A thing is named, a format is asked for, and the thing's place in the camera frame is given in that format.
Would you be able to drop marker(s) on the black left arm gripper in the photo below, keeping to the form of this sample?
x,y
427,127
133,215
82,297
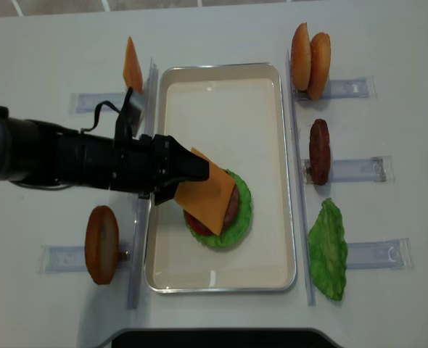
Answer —
x,y
155,165

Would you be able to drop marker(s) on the orange cheese slice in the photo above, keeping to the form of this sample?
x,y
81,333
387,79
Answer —
x,y
207,201
132,74

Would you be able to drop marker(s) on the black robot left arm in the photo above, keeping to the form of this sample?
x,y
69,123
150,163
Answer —
x,y
38,154

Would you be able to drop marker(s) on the stacked red tomato slice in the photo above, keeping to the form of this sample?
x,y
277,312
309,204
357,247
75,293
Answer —
x,y
196,225

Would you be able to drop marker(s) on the stacked meat patty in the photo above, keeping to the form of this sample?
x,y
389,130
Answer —
x,y
232,208

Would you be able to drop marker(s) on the stacked green lettuce leaf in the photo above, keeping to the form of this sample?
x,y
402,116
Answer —
x,y
239,228

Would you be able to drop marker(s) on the standing red tomato slice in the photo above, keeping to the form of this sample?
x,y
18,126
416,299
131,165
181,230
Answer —
x,y
102,245

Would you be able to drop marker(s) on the standing orange cheese slice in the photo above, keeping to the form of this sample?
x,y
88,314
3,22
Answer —
x,y
132,74

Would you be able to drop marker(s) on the brown standing meat patty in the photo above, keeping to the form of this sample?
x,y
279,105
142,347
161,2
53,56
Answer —
x,y
319,151

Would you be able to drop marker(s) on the standing green lettuce leaf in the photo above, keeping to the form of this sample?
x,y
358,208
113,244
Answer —
x,y
328,251

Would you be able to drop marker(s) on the white metal tray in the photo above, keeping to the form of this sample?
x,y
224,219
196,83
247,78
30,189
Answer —
x,y
234,115

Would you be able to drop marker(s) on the long clear left divider strip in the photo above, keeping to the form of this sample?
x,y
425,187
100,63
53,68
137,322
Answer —
x,y
143,205

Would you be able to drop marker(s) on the long clear divider strip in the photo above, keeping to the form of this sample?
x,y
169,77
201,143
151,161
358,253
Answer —
x,y
143,205
310,292

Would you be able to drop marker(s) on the black base at table edge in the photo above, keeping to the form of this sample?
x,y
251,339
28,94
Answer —
x,y
222,338

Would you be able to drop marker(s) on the long clear right divider strip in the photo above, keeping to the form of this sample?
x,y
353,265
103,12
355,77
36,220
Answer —
x,y
310,292

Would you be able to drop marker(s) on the sesame top bun half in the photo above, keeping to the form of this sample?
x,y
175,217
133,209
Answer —
x,y
301,58

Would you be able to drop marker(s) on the plain bun half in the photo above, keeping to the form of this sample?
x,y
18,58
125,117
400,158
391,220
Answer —
x,y
320,48

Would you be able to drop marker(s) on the clear cheese holder rail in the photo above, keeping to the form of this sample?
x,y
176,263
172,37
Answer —
x,y
83,103

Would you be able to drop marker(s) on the clear tomato holder rail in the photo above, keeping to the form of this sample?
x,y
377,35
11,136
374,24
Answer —
x,y
62,259

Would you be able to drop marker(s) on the clear patty holder rail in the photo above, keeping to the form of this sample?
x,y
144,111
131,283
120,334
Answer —
x,y
373,169

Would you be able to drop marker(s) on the clear bun holder rail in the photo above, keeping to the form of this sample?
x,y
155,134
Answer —
x,y
357,88

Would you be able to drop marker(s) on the clear lettuce holder rail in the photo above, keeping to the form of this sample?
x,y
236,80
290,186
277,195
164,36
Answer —
x,y
391,254

